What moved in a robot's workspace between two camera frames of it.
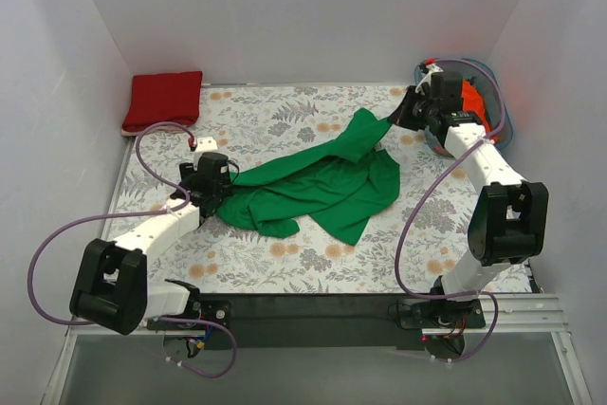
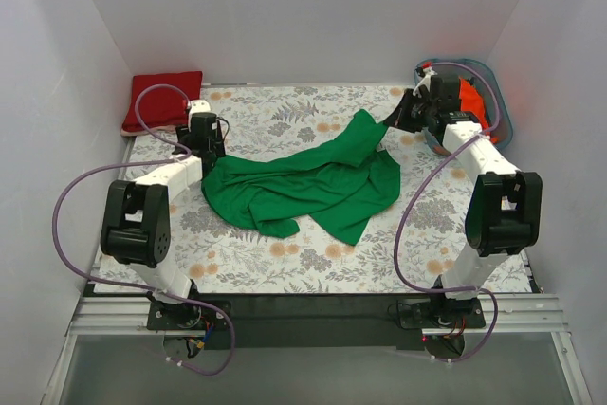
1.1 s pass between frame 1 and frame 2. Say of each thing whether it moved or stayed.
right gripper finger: stayed
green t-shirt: stayed
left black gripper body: moved
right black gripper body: stayed
